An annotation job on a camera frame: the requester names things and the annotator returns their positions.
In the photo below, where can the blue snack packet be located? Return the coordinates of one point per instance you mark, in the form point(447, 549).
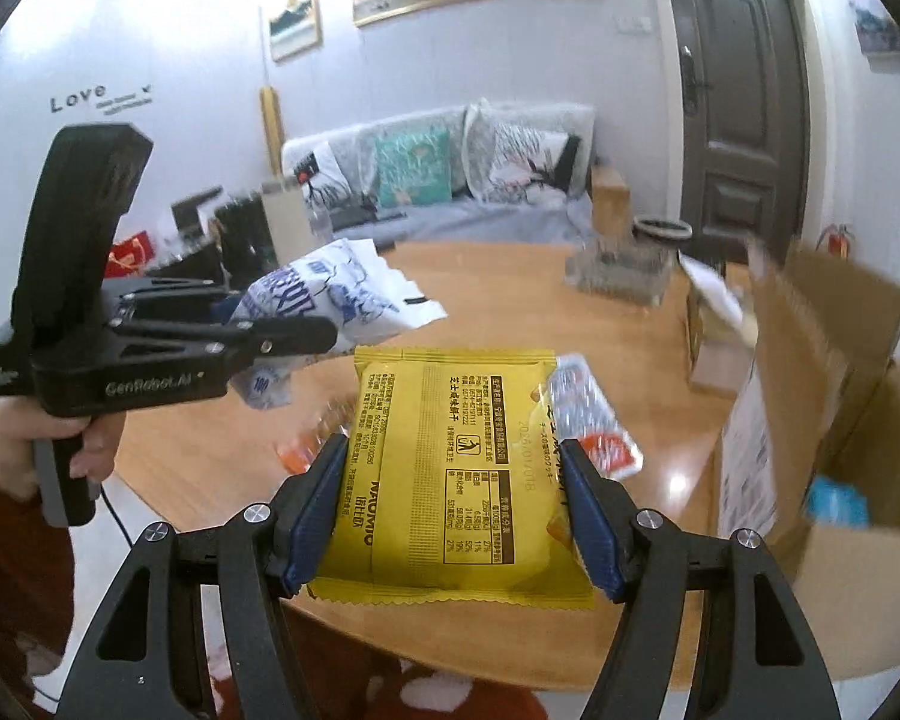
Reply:
point(838, 501)

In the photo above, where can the clear glass tray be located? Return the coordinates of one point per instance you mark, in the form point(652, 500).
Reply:
point(621, 270)

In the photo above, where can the teal patterned pillow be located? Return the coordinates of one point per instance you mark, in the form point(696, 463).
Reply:
point(412, 166)

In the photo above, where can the red white snack packet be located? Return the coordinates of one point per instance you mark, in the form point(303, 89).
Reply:
point(596, 420)

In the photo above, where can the yellow snack packet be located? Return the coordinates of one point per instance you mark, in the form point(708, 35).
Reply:
point(450, 480)

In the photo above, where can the small framed landscape painting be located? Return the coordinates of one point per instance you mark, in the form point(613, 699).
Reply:
point(295, 22)

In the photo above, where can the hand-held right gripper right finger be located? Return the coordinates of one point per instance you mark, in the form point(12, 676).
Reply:
point(594, 529)

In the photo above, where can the white rectangular container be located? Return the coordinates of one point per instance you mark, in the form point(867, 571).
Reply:
point(285, 221)

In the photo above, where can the person's left forearm red sleeve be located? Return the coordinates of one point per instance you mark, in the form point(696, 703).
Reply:
point(15, 577)

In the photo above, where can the red gift bag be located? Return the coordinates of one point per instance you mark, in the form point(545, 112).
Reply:
point(130, 255)

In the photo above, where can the dark brown door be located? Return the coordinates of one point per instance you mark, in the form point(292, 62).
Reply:
point(742, 105)

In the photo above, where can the white pillow with black print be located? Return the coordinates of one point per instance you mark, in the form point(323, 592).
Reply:
point(322, 176)

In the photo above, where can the round white black bin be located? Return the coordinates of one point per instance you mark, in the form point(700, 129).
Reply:
point(661, 227)

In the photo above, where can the large cardboard box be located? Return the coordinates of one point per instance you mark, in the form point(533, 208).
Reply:
point(840, 405)

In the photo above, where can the person's red patterned clothing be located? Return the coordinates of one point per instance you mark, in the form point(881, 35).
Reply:
point(390, 682)

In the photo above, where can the white blue printed plastic bag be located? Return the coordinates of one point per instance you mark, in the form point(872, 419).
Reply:
point(345, 292)

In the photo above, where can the person's left hand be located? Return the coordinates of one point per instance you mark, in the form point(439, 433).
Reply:
point(7, 450)

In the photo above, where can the black wall lettering sticker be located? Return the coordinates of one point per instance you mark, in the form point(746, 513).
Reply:
point(82, 97)

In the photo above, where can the orange snack packet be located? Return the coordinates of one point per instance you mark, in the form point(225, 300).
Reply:
point(311, 444)

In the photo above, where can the wall picture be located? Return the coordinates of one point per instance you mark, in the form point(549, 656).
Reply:
point(881, 19)

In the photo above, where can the red fire extinguisher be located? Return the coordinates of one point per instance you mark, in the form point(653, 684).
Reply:
point(836, 240)

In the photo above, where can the yellow wooden board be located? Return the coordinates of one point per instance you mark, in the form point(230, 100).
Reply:
point(271, 127)

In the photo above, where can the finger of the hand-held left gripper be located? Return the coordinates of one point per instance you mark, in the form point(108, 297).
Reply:
point(187, 304)
point(292, 335)

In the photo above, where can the grey sofa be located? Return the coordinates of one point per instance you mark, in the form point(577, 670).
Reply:
point(495, 214)

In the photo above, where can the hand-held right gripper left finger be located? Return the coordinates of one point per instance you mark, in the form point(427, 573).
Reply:
point(316, 514)

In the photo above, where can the small brown cardboard box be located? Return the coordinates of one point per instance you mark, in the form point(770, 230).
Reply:
point(610, 202)

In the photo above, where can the black equipment pile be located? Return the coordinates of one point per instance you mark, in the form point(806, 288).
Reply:
point(210, 240)

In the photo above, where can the open cardboard box with paper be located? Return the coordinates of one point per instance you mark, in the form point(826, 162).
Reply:
point(720, 330)

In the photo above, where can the white pillow with branch print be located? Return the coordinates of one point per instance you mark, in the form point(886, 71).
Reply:
point(514, 157)

